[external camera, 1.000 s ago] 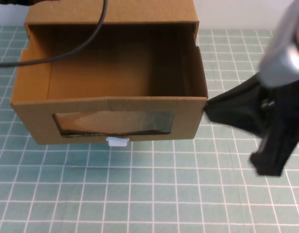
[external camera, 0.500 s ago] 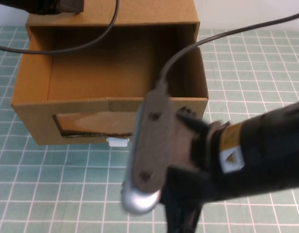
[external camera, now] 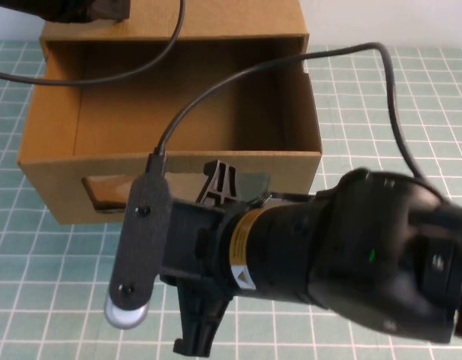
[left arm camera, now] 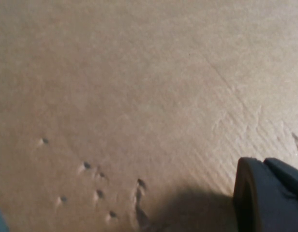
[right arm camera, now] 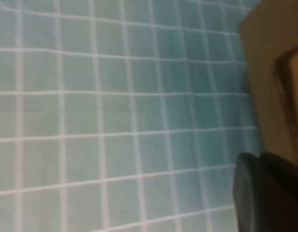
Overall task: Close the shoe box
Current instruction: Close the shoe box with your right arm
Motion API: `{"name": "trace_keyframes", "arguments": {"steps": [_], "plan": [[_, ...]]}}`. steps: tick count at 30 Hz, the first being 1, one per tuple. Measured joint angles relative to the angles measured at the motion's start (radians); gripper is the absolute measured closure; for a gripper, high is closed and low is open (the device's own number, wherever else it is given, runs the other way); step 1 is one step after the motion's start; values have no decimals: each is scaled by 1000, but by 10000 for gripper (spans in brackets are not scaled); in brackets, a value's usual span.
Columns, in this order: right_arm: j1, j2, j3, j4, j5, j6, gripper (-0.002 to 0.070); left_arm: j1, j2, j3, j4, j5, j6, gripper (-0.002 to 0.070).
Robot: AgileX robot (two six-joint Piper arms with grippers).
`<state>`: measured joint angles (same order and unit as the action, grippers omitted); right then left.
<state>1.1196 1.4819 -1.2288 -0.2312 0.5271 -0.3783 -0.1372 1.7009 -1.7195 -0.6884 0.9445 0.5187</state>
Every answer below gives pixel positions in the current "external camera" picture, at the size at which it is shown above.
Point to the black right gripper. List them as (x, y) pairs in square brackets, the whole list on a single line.
[(201, 243)]

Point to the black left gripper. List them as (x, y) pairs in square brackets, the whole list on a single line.
[(111, 9)]

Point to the cardboard drawer with window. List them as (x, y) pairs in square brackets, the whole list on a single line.
[(122, 123)]

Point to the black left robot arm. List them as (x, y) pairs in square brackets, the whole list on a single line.
[(36, 9)]

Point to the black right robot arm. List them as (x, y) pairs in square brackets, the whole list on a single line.
[(366, 243)]

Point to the cardboard sleeve of crumpled-window drawer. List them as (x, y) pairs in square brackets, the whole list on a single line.
[(234, 18)]

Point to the green grid tablecloth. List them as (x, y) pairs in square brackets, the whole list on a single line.
[(66, 281)]

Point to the right wrist camera on plate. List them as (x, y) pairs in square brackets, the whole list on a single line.
[(141, 240)]

